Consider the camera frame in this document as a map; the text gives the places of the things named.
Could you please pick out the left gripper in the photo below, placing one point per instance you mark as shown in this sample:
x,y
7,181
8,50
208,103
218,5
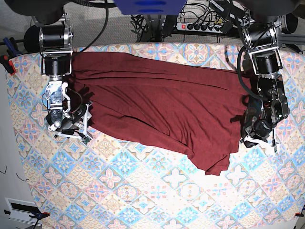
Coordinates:
x,y
259,132

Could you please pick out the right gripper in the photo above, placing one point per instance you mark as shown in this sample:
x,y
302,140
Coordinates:
x,y
74,127

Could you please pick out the dark red t-shirt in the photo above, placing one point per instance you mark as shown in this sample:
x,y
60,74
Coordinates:
x,y
195,111

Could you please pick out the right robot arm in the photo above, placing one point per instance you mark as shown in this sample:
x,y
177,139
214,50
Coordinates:
x,y
55,47

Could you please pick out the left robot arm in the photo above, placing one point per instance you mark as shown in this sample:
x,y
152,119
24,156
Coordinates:
x,y
268,105

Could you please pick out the patterned tablecloth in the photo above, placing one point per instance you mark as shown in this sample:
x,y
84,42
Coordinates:
x,y
114,184

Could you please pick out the orange clamp lower right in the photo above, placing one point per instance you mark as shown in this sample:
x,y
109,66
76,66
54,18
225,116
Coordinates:
x,y
300,214

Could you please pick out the black round stool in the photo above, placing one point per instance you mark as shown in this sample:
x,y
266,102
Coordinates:
x,y
31,39

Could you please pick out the orange black clamp upper left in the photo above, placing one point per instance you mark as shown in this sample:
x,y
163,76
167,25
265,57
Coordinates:
x,y
7,64

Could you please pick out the orange black clamp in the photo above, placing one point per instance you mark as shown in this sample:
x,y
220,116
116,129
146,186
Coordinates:
x,y
7,64
38,215

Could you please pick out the orange black clamp lower left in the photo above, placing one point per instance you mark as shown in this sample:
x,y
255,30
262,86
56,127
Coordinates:
x,y
38,215

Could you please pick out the white floor box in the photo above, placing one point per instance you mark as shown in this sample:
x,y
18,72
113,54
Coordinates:
x,y
20,210

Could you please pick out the white power strip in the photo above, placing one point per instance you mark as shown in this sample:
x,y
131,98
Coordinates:
x,y
183,26

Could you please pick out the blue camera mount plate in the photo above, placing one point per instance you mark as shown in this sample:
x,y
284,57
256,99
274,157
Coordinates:
x,y
150,7

